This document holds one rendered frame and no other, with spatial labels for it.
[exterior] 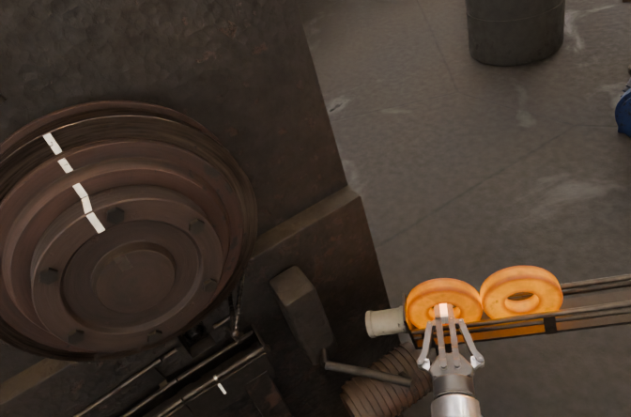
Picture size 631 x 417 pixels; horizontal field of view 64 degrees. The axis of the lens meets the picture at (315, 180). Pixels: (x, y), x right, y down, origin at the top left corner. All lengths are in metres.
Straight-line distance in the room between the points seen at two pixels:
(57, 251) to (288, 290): 0.52
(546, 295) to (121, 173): 0.82
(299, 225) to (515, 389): 0.99
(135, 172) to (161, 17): 0.28
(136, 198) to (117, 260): 0.10
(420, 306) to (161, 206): 0.59
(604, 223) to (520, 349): 0.70
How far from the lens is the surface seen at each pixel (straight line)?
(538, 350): 1.92
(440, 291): 1.07
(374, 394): 1.26
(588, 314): 1.16
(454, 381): 1.01
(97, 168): 0.79
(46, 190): 0.80
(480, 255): 2.18
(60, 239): 0.77
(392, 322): 1.15
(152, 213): 0.77
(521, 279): 1.07
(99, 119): 0.79
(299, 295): 1.11
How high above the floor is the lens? 1.61
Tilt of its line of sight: 36 degrees down
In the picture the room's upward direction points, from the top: 18 degrees counter-clockwise
